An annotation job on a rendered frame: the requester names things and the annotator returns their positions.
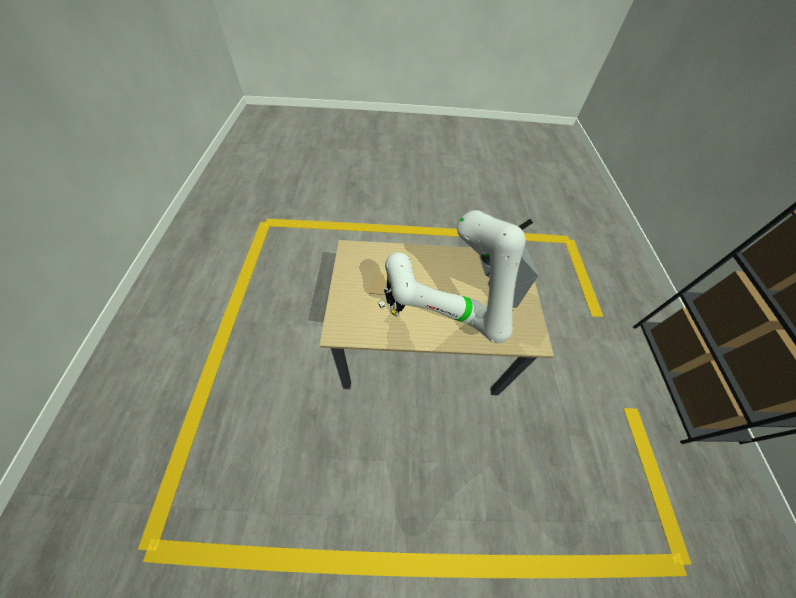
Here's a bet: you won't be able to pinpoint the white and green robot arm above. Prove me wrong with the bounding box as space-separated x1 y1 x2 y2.
385 210 533 343

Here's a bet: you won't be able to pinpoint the tan flat mat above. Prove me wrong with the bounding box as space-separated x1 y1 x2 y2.
369 273 387 295

